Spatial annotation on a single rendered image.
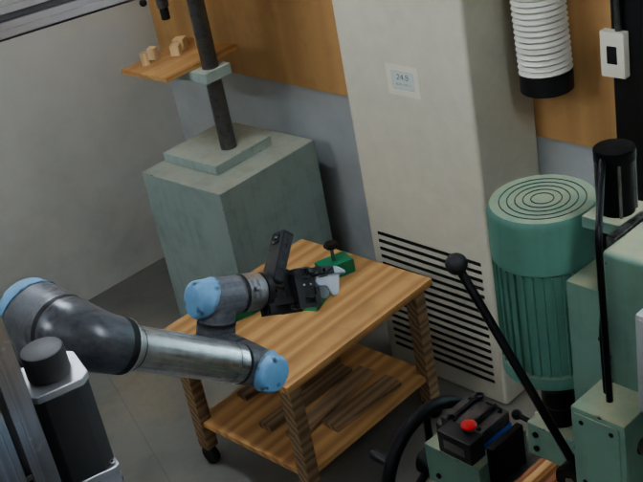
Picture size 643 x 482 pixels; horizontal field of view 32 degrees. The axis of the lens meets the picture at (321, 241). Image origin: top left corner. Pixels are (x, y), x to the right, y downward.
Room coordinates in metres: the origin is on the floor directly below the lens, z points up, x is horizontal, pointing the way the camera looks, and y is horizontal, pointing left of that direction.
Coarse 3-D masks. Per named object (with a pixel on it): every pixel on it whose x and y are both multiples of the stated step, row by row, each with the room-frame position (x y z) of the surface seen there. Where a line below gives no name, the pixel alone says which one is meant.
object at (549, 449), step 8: (536, 416) 1.55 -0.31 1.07; (528, 424) 1.54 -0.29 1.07; (536, 424) 1.53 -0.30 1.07; (544, 424) 1.53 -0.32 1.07; (528, 432) 1.54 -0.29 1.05; (536, 432) 1.53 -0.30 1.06; (544, 432) 1.51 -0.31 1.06; (568, 432) 1.49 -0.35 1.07; (536, 440) 1.53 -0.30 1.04; (544, 440) 1.51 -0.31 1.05; (552, 440) 1.50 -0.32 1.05; (568, 440) 1.47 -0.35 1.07; (536, 448) 1.52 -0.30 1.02; (544, 448) 1.51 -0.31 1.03; (552, 448) 1.50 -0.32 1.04; (544, 456) 1.52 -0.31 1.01; (552, 456) 1.50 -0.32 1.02; (560, 456) 1.49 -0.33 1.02; (560, 464) 1.49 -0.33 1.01
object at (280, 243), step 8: (280, 232) 1.98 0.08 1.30; (288, 232) 1.98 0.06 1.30; (272, 240) 1.99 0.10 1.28; (280, 240) 1.96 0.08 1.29; (288, 240) 1.97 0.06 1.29; (272, 248) 1.97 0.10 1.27; (280, 248) 1.95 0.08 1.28; (288, 248) 1.96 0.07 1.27; (272, 256) 1.95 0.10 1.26; (280, 256) 1.94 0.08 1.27; (288, 256) 1.95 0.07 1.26; (272, 264) 1.93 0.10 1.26; (280, 264) 1.93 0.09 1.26; (272, 272) 1.92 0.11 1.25; (280, 272) 1.92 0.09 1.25; (280, 280) 1.90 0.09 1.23
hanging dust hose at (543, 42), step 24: (528, 0) 2.92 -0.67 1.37; (552, 0) 2.91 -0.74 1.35; (528, 24) 2.92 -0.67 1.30; (552, 24) 2.91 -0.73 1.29; (528, 48) 2.92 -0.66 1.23; (552, 48) 2.91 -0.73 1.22; (528, 72) 2.92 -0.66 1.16; (552, 72) 2.91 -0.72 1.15; (528, 96) 2.93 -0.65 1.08; (552, 96) 2.90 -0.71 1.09
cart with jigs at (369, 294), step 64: (320, 256) 3.25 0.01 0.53; (192, 320) 3.00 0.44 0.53; (256, 320) 2.93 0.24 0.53; (320, 320) 2.86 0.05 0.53; (384, 320) 2.82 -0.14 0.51; (192, 384) 2.95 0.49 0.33; (320, 384) 3.00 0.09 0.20; (384, 384) 2.93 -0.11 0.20; (256, 448) 2.76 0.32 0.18; (320, 448) 2.70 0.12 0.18
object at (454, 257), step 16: (448, 256) 1.49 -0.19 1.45; (464, 256) 1.49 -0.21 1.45; (464, 272) 1.48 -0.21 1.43; (480, 304) 1.45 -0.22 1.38; (496, 336) 1.43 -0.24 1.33; (512, 352) 1.42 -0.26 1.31; (528, 384) 1.39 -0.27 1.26; (544, 416) 1.37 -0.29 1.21; (560, 432) 1.36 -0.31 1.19; (560, 448) 1.35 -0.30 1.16; (560, 480) 1.33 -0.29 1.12; (576, 480) 1.30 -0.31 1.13
